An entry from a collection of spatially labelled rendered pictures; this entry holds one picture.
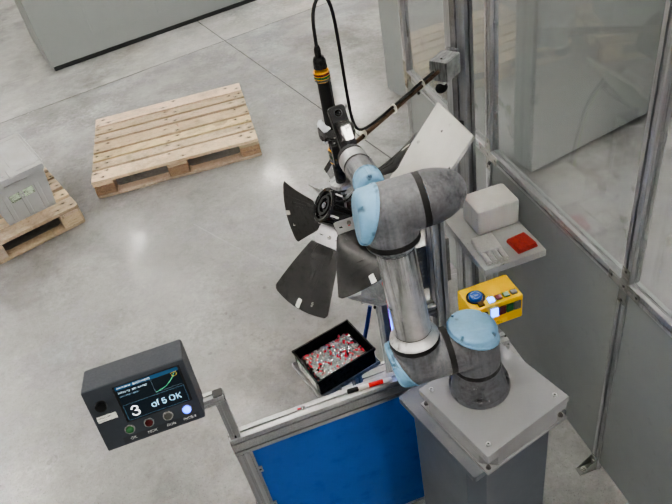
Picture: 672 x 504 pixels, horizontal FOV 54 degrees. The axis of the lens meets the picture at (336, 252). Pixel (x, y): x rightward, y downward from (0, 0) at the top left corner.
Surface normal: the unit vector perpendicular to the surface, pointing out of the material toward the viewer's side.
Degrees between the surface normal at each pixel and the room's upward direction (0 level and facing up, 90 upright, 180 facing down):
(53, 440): 0
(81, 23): 90
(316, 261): 52
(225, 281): 0
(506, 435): 3
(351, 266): 19
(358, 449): 90
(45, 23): 90
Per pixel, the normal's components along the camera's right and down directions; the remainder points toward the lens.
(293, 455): 0.30, 0.58
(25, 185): 0.61, 0.51
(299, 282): -0.44, 0.01
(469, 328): -0.08, -0.79
